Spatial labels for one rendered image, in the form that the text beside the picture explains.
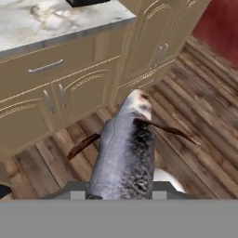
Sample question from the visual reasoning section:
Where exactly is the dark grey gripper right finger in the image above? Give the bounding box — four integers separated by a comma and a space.
151, 180, 198, 201

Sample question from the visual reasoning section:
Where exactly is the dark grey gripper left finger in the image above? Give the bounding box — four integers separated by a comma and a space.
41, 180, 92, 201

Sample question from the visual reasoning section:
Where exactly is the grey fish with brown fins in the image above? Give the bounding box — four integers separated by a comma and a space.
67, 88, 202, 201

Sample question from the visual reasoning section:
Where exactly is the white rounded object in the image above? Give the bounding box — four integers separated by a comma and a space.
153, 167, 187, 193

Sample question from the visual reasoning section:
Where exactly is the beige cupboard bottom drawer front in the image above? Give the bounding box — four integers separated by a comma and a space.
114, 59, 177, 105

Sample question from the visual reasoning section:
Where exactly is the tall beige cupboard door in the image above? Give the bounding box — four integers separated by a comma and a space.
164, 0, 213, 60
118, 0, 189, 86

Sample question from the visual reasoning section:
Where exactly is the black appliance on worktop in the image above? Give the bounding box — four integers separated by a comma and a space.
65, 0, 112, 8

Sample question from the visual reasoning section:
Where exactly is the silver cupboard door handle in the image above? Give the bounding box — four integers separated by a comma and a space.
42, 88, 57, 116
152, 45, 164, 70
160, 42, 170, 63
58, 83, 68, 110

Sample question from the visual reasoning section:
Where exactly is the silver drawer handle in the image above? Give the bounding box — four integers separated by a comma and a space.
27, 58, 65, 74

